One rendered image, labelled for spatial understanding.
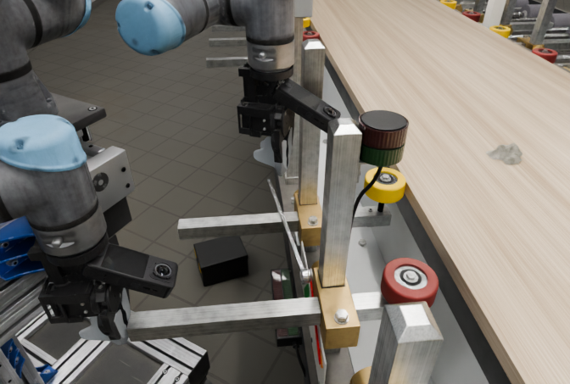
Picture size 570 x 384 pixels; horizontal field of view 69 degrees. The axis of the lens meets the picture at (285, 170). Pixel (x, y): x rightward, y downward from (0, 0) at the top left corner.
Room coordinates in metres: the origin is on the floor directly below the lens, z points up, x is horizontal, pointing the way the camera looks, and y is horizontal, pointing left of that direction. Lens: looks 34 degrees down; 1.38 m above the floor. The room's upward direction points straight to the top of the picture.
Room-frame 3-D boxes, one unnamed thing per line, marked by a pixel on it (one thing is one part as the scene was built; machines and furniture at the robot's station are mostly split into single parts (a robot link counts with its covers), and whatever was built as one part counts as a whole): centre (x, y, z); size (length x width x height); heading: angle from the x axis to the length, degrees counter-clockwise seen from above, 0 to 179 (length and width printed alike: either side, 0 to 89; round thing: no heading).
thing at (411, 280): (0.42, -0.19, 0.85); 0.08 x 0.08 x 0.11
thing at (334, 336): (0.43, -0.08, 0.85); 0.14 x 0.06 x 0.05; 6
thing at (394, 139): (0.45, -0.12, 1.13); 0.06 x 0.06 x 0.02
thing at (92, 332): (0.36, 0.26, 0.86); 0.06 x 0.03 x 0.09; 96
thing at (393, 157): (0.45, -0.12, 1.11); 0.06 x 0.06 x 0.02
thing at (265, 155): (0.64, 0.03, 0.98); 0.06 x 0.03 x 0.09; 73
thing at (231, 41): (1.90, 0.12, 0.81); 0.44 x 0.03 x 0.04; 96
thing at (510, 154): (0.77, -0.48, 0.91); 0.09 x 0.07 x 0.02; 124
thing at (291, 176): (0.96, -0.02, 0.93); 0.05 x 0.05 x 0.45; 6
